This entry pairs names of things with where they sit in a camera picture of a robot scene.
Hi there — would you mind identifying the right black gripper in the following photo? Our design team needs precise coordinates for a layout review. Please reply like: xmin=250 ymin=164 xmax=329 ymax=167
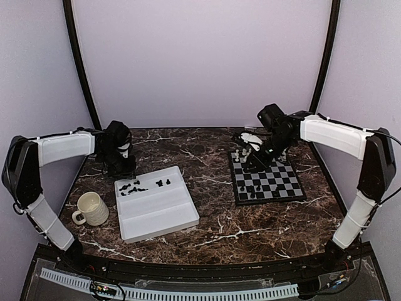
xmin=243 ymin=132 xmax=294 ymax=173

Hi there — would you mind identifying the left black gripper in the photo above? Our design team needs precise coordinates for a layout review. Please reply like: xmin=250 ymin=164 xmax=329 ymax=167
xmin=98 ymin=147 xmax=137 ymax=179

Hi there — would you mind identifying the tall black piece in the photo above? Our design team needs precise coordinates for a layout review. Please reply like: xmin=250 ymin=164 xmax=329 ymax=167
xmin=247 ymin=186 xmax=256 ymax=198

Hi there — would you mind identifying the black grey chessboard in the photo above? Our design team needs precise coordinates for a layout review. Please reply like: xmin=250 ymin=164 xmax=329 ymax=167
xmin=227 ymin=150 xmax=306 ymax=206

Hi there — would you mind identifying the black chess piece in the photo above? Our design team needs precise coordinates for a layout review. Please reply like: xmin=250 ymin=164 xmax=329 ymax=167
xmin=272 ymin=185 xmax=281 ymax=198

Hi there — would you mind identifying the white plastic tray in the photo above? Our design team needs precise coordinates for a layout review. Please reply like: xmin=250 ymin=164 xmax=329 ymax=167
xmin=114 ymin=166 xmax=200 ymax=244

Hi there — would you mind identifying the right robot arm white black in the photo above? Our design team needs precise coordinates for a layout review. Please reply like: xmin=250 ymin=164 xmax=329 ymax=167
xmin=237 ymin=103 xmax=400 ymax=272

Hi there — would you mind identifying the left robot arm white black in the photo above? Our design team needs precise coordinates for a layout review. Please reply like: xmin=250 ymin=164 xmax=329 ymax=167
xmin=1 ymin=120 xmax=136 ymax=273

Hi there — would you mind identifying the white chess pieces row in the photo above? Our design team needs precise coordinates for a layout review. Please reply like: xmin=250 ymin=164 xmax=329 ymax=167
xmin=234 ymin=149 xmax=288 ymax=163

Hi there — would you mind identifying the black chess pieces left cluster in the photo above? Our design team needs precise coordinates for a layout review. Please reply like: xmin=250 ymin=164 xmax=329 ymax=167
xmin=118 ymin=180 xmax=148 ymax=196

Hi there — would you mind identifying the black chess pieces cluster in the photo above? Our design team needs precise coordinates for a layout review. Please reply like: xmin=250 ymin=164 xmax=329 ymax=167
xmin=118 ymin=180 xmax=148 ymax=196
xmin=156 ymin=179 xmax=171 ymax=187

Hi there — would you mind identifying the black chess pieces right cluster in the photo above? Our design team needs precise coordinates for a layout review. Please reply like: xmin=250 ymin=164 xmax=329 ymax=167
xmin=156 ymin=179 xmax=171 ymax=187

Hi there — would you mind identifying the cream ceramic mug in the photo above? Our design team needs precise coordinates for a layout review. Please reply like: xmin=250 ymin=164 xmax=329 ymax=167
xmin=71 ymin=192 xmax=109 ymax=226

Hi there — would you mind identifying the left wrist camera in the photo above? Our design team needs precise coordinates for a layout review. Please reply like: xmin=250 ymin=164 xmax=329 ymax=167
xmin=118 ymin=141 xmax=133 ymax=159

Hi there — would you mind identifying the black front rail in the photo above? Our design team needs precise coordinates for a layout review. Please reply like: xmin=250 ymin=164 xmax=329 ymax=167
xmin=34 ymin=243 xmax=370 ymax=286

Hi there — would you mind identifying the white cable duct strip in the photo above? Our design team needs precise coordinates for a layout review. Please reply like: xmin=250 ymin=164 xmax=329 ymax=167
xmin=39 ymin=268 xmax=299 ymax=300

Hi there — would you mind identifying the left black frame post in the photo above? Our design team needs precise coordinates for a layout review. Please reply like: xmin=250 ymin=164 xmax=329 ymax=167
xmin=62 ymin=0 xmax=102 ymax=130

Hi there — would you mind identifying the black frame post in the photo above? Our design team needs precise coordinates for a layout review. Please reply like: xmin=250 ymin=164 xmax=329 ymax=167
xmin=308 ymin=0 xmax=341 ymax=113
xmin=62 ymin=0 xmax=102 ymax=130

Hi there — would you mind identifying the right black frame post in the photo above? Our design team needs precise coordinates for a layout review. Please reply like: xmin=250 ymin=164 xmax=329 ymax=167
xmin=308 ymin=0 xmax=341 ymax=113

